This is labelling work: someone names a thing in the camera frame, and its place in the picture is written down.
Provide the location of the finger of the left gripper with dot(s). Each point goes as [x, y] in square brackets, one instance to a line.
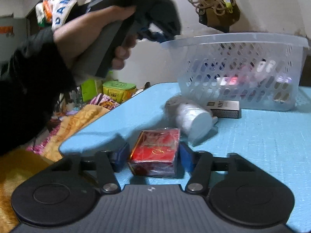
[161, 37]

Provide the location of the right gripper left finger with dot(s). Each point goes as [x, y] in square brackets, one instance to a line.
[108, 163]

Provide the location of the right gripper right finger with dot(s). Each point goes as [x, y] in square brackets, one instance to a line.
[198, 164]

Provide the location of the white plastic cup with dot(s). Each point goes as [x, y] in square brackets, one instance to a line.
[192, 119]

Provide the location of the red cigarette pack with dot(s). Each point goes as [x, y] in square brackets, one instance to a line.
[155, 153]

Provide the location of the Kent cigarette pack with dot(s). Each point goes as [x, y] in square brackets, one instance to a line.
[225, 109]

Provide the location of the clear plastic basket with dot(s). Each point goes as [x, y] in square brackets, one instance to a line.
[200, 60]

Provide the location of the white plush toy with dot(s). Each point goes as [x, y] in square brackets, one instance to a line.
[262, 69]

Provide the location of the purple small box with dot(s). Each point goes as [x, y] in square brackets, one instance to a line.
[283, 88]

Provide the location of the black sleeve forearm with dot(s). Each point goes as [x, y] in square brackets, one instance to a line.
[31, 82]

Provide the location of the person left hand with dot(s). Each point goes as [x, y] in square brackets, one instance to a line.
[74, 37]

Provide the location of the hanging brown bag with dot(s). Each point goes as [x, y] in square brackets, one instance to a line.
[217, 14]

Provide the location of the yellow green lidded box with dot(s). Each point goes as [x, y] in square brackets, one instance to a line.
[119, 91]

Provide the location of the green paper bag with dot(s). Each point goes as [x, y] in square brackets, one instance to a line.
[91, 88]

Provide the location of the orange floral blanket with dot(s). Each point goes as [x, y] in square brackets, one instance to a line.
[24, 162]

